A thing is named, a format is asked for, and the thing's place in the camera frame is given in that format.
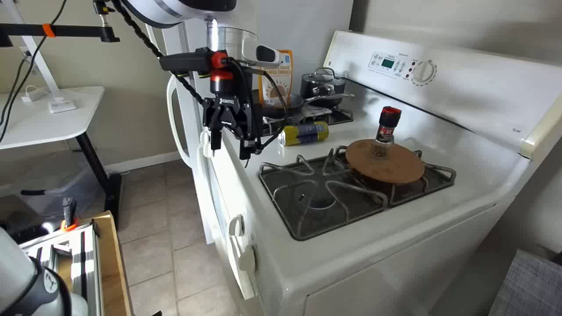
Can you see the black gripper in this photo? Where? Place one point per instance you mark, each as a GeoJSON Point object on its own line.
{"type": "Point", "coordinates": [235, 111]}

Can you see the grey white robot base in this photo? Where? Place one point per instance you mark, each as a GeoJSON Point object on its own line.
{"type": "Point", "coordinates": [24, 281]}

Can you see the round wooden chopping board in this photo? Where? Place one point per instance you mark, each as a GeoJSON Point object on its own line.
{"type": "Point", "coordinates": [387, 164]}

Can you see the stove clock display panel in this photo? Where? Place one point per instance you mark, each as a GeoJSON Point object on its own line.
{"type": "Point", "coordinates": [389, 62]}

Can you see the white stove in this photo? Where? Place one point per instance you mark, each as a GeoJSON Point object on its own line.
{"type": "Point", "coordinates": [410, 234]}

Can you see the white stove control knob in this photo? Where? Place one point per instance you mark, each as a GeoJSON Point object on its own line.
{"type": "Point", "coordinates": [424, 72]}

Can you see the black frying pan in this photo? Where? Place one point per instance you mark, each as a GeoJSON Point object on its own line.
{"type": "Point", "coordinates": [287, 108]}

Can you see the yellow and blue can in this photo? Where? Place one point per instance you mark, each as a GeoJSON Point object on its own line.
{"type": "Point", "coordinates": [305, 134]}

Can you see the orange food box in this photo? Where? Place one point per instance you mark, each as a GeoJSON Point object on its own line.
{"type": "Point", "coordinates": [282, 79]}

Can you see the small black burner grate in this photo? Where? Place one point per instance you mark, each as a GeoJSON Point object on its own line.
{"type": "Point", "coordinates": [317, 115]}

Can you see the large black burner grate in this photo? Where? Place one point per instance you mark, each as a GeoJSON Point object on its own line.
{"type": "Point", "coordinates": [317, 204]}

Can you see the silver and black kettle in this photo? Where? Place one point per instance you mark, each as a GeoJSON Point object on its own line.
{"type": "Point", "coordinates": [322, 85]}

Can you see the white refrigerator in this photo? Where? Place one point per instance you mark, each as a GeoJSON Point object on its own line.
{"type": "Point", "coordinates": [305, 29]}

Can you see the clear plastic storage bin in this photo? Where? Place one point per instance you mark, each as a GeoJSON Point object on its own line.
{"type": "Point", "coordinates": [54, 187]}

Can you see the black boom with orange tape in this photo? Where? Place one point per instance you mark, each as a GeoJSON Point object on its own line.
{"type": "Point", "coordinates": [71, 32]}

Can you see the white side table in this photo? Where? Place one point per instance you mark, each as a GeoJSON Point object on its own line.
{"type": "Point", "coordinates": [36, 120]}

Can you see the grey checked mat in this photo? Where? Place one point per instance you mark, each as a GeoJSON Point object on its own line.
{"type": "Point", "coordinates": [528, 287]}

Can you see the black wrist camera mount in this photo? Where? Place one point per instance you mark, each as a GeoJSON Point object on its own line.
{"type": "Point", "coordinates": [187, 62]}

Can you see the white camera stand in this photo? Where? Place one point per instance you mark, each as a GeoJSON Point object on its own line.
{"type": "Point", "coordinates": [41, 71]}

